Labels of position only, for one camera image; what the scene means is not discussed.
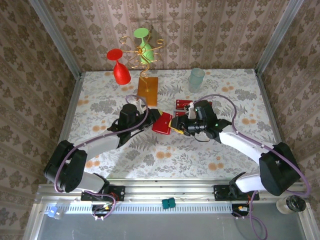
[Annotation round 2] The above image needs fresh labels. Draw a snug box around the red card holder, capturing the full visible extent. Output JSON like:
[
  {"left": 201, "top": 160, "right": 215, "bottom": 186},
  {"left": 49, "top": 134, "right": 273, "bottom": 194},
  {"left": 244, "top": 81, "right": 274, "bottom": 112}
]
[{"left": 151, "top": 111, "right": 174, "bottom": 136}]

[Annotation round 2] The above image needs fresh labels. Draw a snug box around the clear acrylic card stand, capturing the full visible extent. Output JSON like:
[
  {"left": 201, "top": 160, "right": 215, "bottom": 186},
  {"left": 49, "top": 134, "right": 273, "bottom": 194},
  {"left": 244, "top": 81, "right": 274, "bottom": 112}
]
[{"left": 174, "top": 98, "right": 214, "bottom": 120}]

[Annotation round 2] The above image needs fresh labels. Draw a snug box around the clear bluish plastic cup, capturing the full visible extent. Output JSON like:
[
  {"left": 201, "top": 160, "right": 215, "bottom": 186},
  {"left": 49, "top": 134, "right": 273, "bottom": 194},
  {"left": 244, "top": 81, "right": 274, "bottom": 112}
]
[{"left": 187, "top": 67, "right": 206, "bottom": 93}]

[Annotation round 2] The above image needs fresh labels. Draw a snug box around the red wine glass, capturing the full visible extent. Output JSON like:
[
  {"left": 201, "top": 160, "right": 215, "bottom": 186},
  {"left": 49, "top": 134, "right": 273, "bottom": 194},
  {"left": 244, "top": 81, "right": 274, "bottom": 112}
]
[{"left": 106, "top": 48, "right": 132, "bottom": 86}]

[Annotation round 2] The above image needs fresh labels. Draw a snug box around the green wine glass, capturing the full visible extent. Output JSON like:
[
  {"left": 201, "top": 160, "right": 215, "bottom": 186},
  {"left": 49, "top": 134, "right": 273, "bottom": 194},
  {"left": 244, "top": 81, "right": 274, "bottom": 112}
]
[{"left": 133, "top": 27, "right": 155, "bottom": 64}]

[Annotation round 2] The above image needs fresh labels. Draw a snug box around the teal connector block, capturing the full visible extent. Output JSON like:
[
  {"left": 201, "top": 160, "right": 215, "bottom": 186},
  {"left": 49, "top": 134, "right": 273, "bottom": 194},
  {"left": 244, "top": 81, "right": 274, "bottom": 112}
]
[{"left": 161, "top": 198, "right": 177, "bottom": 210}]

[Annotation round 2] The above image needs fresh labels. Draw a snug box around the grey metal tray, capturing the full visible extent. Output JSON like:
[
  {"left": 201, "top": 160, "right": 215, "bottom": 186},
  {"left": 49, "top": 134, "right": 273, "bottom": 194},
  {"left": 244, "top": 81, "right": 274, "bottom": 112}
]
[{"left": 23, "top": 212, "right": 317, "bottom": 240}]

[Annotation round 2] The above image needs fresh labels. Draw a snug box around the black terminal with yellow plug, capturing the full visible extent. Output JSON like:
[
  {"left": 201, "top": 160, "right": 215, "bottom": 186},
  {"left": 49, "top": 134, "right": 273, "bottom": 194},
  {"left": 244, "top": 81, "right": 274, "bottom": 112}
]
[
  {"left": 91, "top": 203, "right": 114, "bottom": 219},
  {"left": 231, "top": 203, "right": 251, "bottom": 218}
]

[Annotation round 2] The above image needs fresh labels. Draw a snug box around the glass jar with black lid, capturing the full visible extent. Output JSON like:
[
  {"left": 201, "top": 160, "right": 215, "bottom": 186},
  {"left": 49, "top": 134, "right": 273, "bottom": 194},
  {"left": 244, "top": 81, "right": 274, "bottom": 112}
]
[{"left": 276, "top": 194, "right": 307, "bottom": 215}]

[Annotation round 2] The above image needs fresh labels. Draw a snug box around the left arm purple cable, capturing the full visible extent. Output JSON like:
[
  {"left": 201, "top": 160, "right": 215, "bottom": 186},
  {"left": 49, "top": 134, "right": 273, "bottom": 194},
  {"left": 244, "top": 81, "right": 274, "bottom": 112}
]
[{"left": 53, "top": 94, "right": 150, "bottom": 221}]

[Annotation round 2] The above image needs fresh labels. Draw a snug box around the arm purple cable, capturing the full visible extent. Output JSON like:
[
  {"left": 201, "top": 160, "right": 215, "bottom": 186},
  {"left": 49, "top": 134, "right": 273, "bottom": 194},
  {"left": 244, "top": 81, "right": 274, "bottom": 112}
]
[
  {"left": 192, "top": 94, "right": 312, "bottom": 240},
  {"left": 53, "top": 94, "right": 150, "bottom": 221}
]

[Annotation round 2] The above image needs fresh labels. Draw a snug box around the gold wire glass rack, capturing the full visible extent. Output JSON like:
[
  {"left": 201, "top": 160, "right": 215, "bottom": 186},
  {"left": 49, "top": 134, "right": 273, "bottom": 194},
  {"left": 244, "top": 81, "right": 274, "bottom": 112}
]
[{"left": 119, "top": 35, "right": 166, "bottom": 107}]

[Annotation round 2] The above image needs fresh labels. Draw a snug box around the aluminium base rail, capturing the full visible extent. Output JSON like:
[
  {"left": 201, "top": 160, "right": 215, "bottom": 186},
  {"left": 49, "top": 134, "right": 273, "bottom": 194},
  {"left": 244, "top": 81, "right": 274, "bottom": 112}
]
[{"left": 34, "top": 181, "right": 312, "bottom": 204}]

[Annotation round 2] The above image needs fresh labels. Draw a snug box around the aluminium table side rail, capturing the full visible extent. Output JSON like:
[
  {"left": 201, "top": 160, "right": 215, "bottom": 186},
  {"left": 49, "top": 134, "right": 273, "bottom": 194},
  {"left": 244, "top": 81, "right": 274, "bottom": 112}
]
[
  {"left": 47, "top": 72, "right": 85, "bottom": 186},
  {"left": 253, "top": 69, "right": 296, "bottom": 185}
]

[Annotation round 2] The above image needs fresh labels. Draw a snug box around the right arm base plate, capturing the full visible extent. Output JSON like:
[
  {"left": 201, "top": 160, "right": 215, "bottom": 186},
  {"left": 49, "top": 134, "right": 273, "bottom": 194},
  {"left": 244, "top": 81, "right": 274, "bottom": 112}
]
[{"left": 213, "top": 184, "right": 260, "bottom": 202}]

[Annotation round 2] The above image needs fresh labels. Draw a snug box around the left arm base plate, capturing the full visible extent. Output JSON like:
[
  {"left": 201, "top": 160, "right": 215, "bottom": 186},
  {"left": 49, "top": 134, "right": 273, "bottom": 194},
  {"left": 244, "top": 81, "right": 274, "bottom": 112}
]
[{"left": 80, "top": 185, "right": 126, "bottom": 202}]

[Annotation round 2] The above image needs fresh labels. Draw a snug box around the slotted cable duct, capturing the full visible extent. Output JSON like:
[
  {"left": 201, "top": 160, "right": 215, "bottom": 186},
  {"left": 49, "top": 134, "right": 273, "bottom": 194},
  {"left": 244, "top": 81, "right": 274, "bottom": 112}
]
[{"left": 62, "top": 203, "right": 235, "bottom": 215}]

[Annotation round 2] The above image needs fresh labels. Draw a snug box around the aluminium frame post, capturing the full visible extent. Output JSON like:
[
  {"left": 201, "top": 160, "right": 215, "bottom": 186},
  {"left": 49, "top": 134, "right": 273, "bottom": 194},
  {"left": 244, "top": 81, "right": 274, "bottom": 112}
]
[
  {"left": 26, "top": 0, "right": 84, "bottom": 80},
  {"left": 254, "top": 0, "right": 305, "bottom": 77}
]

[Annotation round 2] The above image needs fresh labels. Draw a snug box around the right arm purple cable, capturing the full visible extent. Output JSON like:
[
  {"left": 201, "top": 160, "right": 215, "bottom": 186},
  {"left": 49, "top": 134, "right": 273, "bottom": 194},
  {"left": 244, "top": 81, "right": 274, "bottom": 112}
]
[{"left": 192, "top": 94, "right": 312, "bottom": 240}]

